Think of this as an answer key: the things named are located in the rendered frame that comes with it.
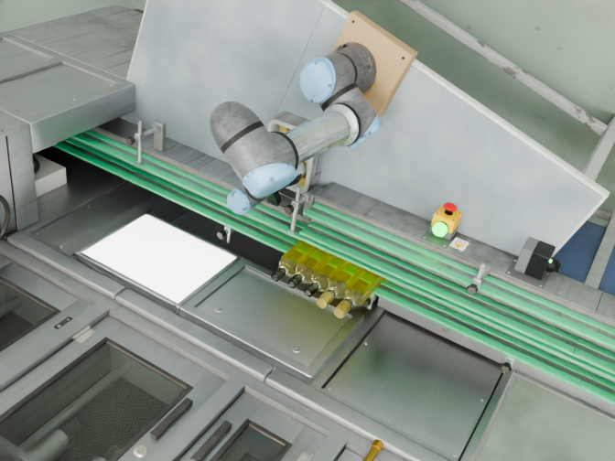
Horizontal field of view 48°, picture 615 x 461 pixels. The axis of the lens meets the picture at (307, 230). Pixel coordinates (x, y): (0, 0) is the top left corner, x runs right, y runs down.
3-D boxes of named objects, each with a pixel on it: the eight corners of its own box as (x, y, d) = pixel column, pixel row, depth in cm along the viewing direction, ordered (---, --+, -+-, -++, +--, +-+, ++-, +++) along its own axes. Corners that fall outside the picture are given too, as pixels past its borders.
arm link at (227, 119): (189, 105, 153) (214, 142, 202) (217, 145, 153) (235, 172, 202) (232, 76, 154) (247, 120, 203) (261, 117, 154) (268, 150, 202)
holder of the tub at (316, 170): (275, 181, 243) (263, 190, 237) (284, 110, 228) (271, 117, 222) (317, 199, 237) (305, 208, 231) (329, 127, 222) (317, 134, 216)
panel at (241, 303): (145, 217, 251) (74, 259, 225) (145, 209, 249) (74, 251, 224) (363, 322, 219) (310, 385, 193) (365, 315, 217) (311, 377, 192)
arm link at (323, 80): (339, 43, 192) (313, 50, 182) (366, 82, 192) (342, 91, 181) (311, 69, 200) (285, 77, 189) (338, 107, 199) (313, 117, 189)
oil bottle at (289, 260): (308, 243, 230) (274, 273, 214) (311, 230, 227) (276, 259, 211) (323, 250, 228) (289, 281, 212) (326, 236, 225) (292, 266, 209)
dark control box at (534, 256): (521, 256, 207) (513, 270, 200) (529, 235, 202) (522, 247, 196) (547, 267, 204) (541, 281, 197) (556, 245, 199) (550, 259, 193)
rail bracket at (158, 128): (166, 145, 258) (124, 166, 241) (167, 104, 249) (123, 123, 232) (176, 150, 256) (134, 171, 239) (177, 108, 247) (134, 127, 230)
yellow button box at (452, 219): (436, 222, 216) (427, 232, 211) (442, 202, 212) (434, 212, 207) (458, 230, 214) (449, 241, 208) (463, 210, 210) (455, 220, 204)
